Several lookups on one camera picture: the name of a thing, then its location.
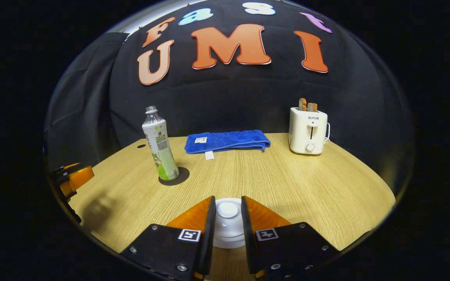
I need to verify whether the white teacup lid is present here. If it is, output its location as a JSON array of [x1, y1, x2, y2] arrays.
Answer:
[[214, 197, 245, 239]]

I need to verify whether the dark round coaster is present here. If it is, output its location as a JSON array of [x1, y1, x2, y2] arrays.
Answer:
[[159, 167, 190, 186]]

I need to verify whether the blue folded towel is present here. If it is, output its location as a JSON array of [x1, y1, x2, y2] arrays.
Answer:
[[184, 130, 271, 160]]

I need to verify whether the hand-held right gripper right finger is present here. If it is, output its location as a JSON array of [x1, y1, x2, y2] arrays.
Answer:
[[241, 195, 339, 281]]

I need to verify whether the black backdrop cloth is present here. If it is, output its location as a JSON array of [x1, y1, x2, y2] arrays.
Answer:
[[45, 0, 415, 196]]

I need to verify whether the clear water bottle green label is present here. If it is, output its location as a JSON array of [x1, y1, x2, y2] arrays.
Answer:
[[142, 105, 180, 181]]

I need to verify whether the white toaster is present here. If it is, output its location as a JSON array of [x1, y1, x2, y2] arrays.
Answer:
[[288, 107, 330, 155]]

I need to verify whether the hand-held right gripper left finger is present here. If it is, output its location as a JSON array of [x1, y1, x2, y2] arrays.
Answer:
[[120, 195, 216, 281]]

